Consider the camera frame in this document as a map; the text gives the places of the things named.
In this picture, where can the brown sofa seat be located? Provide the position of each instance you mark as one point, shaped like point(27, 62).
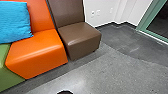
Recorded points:
point(80, 38)

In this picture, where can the white double wall socket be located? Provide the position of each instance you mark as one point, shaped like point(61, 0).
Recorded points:
point(95, 13)

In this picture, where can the green sofa seat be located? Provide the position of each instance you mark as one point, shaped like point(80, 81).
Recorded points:
point(6, 73)

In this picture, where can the orange sofa seat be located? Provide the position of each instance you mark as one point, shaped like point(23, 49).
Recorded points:
point(36, 50)

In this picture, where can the blue square cushion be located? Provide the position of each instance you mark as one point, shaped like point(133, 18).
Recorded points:
point(15, 21)

